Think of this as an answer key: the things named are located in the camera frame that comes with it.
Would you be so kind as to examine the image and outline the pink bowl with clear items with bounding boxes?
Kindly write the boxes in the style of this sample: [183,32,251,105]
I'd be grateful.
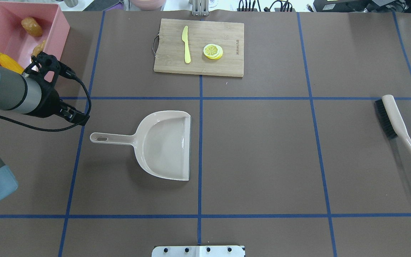
[129,0,166,10]

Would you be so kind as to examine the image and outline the pink plastic bin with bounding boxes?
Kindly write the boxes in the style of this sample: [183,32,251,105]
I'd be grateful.
[0,1,70,73]

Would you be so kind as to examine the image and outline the beige plastic dustpan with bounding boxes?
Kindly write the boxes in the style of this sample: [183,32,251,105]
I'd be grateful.
[90,110,192,181]

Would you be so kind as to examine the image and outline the yellow toy corn cob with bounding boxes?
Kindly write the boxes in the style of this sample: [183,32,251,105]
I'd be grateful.
[0,52,24,75]

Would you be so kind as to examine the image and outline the yellow lemon slices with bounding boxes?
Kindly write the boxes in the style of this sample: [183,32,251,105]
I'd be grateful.
[203,44,224,60]

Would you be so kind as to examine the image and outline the aluminium frame post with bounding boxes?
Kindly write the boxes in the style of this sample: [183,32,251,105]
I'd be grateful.
[189,0,210,16]

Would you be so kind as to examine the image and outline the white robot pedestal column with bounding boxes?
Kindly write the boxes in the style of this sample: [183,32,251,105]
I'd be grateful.
[151,245,246,257]

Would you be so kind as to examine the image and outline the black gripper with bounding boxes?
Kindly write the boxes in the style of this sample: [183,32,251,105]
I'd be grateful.
[22,51,86,126]

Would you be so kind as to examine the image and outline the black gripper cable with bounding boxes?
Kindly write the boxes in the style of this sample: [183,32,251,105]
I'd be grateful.
[0,66,92,132]

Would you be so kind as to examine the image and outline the bamboo cutting board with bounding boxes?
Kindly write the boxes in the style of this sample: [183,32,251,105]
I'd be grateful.
[153,18,245,77]

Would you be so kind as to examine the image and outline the brown toy ginger root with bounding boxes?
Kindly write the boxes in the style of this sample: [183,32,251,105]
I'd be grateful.
[30,40,47,57]

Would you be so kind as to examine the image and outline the yellow plastic knife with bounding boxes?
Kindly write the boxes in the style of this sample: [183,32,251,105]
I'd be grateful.
[181,25,191,64]

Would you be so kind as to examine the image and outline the orange-brown toy potato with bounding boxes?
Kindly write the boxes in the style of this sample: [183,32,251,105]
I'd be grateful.
[21,17,44,37]

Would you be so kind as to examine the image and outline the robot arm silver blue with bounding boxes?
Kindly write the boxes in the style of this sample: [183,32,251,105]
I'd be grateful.
[0,52,91,200]

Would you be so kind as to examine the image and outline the beige hand brush black bristles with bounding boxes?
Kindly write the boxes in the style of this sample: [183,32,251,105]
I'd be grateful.
[374,94,411,156]

